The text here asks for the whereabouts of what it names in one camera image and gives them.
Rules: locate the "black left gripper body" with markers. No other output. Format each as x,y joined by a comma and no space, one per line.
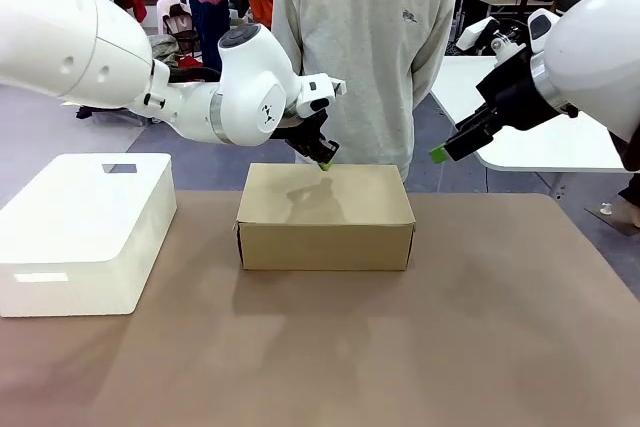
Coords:
305,129

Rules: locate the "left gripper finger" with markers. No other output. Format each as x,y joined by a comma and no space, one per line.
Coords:
311,151
327,148

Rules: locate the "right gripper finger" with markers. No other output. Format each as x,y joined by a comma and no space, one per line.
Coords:
465,144
477,122

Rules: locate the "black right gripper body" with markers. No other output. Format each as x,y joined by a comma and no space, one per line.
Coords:
515,92

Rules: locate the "brown cardboard shoe box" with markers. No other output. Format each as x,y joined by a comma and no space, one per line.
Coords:
325,242

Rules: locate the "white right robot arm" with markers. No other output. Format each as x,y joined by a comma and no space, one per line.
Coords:
600,57

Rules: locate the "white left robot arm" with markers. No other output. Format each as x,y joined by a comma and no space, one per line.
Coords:
75,37

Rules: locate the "white plastic storage box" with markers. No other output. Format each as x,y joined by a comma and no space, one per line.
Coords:
75,217

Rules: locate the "white side table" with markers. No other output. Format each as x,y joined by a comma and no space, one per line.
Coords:
550,147

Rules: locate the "person in grey sweater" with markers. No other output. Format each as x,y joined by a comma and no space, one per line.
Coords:
360,47

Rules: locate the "red cloth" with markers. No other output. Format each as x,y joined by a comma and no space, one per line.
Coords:
190,62

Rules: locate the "floor plate with white knob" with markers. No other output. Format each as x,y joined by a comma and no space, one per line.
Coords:
605,217

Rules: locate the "dark trouser leg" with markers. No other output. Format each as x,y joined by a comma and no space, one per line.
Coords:
631,202

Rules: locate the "grey checked cloth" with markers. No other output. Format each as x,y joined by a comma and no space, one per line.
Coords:
165,49

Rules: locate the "pink chair with bag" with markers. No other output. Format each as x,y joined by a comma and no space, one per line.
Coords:
180,22

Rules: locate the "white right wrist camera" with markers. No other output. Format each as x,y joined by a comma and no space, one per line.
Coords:
477,34

